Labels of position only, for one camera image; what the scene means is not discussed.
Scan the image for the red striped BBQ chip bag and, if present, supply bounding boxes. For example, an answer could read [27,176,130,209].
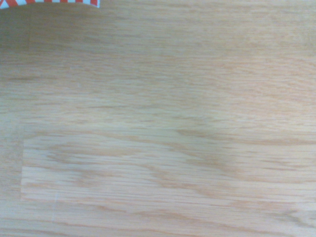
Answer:
[0,0,101,9]

